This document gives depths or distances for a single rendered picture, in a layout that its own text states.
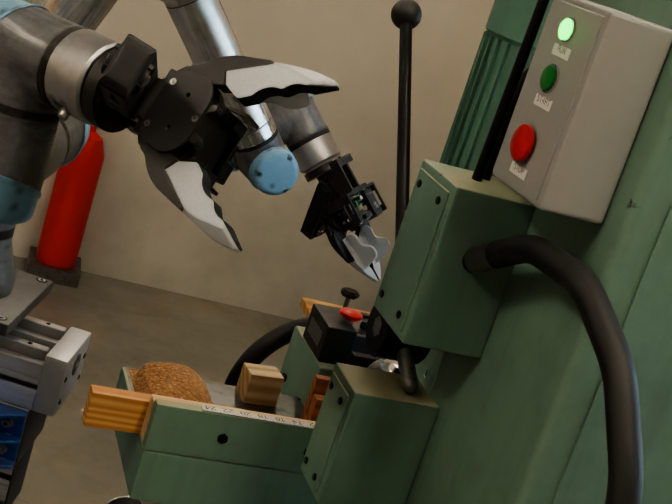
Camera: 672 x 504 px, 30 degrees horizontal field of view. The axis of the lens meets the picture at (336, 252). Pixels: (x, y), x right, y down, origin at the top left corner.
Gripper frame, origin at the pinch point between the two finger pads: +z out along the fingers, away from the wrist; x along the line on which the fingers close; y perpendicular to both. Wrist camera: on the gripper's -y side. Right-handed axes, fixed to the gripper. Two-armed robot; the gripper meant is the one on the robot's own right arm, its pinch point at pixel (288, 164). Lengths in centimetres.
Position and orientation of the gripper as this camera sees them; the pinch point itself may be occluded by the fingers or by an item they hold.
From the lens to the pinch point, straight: 95.4
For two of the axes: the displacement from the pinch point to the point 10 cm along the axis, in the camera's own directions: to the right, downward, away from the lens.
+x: -5.0, 8.5, -1.4
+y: 3.2, 3.4, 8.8
